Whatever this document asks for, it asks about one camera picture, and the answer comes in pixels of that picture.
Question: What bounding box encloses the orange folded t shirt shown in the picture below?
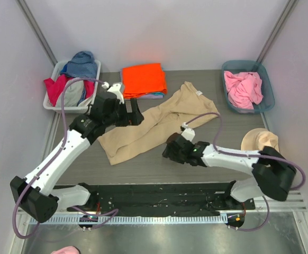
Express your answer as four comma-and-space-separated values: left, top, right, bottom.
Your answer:
121, 62, 168, 99

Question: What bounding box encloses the white slotted cable duct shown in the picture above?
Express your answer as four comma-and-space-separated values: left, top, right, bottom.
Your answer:
43, 213, 228, 225

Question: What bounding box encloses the beige t shirt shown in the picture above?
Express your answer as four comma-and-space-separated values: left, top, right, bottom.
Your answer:
98, 81, 218, 165

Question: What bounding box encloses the pink object bottom edge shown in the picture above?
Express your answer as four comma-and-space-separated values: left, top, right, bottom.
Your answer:
51, 246, 80, 254

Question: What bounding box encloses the blue patterned garment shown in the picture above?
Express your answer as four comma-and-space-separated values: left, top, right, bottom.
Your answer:
60, 51, 98, 78

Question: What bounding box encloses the white laundry basket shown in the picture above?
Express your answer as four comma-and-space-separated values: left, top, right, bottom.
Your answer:
42, 60, 102, 114

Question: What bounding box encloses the aluminium corner post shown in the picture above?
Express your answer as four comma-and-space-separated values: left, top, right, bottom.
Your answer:
15, 0, 57, 66
256, 0, 299, 64

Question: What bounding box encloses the left aluminium corner post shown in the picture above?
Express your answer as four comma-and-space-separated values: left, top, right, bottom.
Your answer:
15, 0, 57, 66

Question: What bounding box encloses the pink crumpled t shirt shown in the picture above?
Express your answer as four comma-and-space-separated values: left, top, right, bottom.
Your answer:
223, 71, 264, 110

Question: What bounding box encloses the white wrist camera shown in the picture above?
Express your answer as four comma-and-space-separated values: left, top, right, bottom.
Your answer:
102, 82, 125, 104
181, 122, 195, 142

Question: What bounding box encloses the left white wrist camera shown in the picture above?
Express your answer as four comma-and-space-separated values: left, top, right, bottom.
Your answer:
102, 82, 125, 104

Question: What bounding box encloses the aluminium rail frame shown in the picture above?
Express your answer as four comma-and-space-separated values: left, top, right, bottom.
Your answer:
17, 190, 308, 214

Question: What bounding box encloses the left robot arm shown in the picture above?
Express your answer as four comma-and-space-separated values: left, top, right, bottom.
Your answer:
10, 92, 144, 223

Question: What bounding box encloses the magenta garment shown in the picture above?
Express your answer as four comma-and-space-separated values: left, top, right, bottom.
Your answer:
44, 75, 95, 107

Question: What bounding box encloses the beige bucket hat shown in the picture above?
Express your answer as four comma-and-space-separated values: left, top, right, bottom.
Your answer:
241, 128, 279, 152

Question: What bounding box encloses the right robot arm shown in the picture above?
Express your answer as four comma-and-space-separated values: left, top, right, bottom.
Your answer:
162, 133, 296, 209

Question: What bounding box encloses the teal plastic basin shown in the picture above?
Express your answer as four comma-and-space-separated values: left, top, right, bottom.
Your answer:
222, 60, 275, 114

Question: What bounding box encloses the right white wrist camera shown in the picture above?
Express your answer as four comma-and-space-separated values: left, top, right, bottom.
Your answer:
181, 122, 195, 142

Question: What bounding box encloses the right aluminium corner post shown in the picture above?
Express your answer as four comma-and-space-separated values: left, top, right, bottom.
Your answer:
256, 0, 299, 64

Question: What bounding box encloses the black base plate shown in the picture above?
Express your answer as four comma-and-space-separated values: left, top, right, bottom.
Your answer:
80, 183, 255, 217

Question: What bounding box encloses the grey garment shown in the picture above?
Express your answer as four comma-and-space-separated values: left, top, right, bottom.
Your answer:
64, 80, 84, 107

